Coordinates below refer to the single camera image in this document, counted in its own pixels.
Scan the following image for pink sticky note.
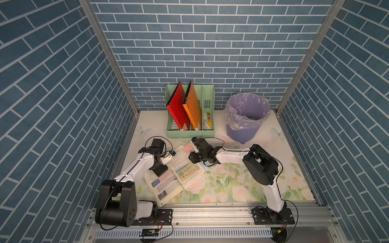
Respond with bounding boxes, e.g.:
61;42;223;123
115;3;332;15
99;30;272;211
182;142;195;154

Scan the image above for English textbook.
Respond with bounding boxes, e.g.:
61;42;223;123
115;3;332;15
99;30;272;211
143;145;206;207

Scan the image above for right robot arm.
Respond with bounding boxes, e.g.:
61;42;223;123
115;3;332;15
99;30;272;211
188;137;286;213

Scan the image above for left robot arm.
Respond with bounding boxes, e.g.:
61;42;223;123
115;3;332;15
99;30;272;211
95;137;168;230

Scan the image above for small items in organizer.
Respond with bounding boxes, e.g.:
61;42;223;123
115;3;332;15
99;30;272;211
203;112;212;130

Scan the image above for floral table mat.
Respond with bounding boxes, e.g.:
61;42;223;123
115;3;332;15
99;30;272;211
133;135;315;204

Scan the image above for red folder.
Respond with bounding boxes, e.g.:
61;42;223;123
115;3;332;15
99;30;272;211
166;83;190;131

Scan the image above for orange folder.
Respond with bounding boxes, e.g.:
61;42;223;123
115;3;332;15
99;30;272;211
182;82;202;130

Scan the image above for purple trash bin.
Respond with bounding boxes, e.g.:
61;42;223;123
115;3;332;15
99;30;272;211
225;93;271;145

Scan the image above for green file organizer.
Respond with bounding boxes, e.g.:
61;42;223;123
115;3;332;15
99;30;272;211
167;84;215;139

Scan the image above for clear bin liner bag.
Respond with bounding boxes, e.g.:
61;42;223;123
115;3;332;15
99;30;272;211
224;92;271;131

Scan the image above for left controller board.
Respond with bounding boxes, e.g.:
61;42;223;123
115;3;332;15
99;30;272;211
139;229;159;238

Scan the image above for controller board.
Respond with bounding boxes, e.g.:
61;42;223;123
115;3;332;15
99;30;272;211
139;229;159;238
271;228;288;243

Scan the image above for right controller board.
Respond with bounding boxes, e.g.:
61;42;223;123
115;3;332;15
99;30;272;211
271;228;288;243

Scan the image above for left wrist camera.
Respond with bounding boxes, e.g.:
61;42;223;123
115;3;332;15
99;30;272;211
161;150;176;165

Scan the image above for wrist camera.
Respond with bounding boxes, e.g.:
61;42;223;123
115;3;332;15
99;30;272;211
161;150;176;165
191;137;199;153

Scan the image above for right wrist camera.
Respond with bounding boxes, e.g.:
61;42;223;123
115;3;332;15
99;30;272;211
191;137;199;153

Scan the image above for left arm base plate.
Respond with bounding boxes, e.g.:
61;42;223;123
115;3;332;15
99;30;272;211
132;209;173;226

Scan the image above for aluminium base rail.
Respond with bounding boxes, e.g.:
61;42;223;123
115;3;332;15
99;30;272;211
80;202;346;243

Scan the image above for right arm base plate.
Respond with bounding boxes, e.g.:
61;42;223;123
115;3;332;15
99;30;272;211
251;207;295;225

